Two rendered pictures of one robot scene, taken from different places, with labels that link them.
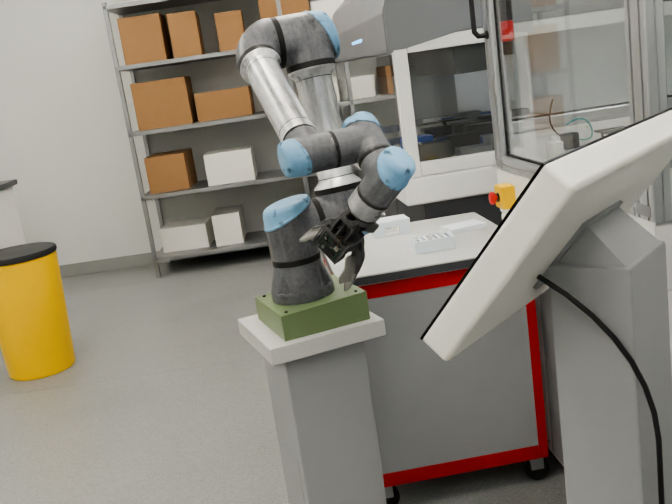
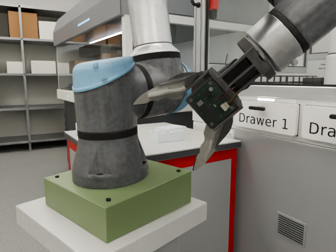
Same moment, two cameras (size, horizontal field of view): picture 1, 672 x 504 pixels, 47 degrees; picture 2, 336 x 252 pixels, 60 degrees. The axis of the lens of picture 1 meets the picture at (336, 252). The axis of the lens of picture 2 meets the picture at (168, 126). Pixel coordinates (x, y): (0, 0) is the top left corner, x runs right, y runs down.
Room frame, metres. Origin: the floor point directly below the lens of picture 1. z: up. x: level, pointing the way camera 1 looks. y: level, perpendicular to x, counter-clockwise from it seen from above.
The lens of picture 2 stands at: (1.25, 0.25, 1.01)
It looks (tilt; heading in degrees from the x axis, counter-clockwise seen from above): 9 degrees down; 333
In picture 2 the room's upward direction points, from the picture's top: straight up
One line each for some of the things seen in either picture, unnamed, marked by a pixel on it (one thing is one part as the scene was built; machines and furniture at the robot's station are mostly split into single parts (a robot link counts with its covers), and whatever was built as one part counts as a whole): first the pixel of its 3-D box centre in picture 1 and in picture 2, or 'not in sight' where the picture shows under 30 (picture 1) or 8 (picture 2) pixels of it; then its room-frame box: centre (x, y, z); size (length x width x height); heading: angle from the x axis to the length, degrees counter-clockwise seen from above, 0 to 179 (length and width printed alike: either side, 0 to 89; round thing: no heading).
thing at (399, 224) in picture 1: (389, 226); not in sight; (2.62, -0.19, 0.79); 0.13 x 0.09 x 0.05; 97
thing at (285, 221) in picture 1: (292, 226); (108, 92); (1.81, 0.09, 0.99); 0.13 x 0.12 x 0.14; 107
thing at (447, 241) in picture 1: (432, 242); (166, 135); (2.32, -0.30, 0.78); 0.12 x 0.08 x 0.04; 93
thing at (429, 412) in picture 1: (427, 351); (146, 213); (2.46, -0.26, 0.38); 0.62 x 0.58 x 0.76; 5
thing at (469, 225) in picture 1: (463, 226); (171, 128); (2.53, -0.43, 0.77); 0.13 x 0.09 x 0.02; 107
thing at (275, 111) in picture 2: not in sight; (263, 116); (2.07, -0.59, 0.87); 0.29 x 0.02 x 0.11; 5
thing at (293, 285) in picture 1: (299, 274); (109, 150); (1.80, 0.09, 0.87); 0.15 x 0.15 x 0.10
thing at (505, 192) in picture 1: (504, 196); not in sight; (2.40, -0.55, 0.88); 0.07 x 0.05 x 0.07; 5
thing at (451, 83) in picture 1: (479, 90); (141, 66); (3.81, -0.79, 1.13); 1.78 x 1.14 x 0.45; 5
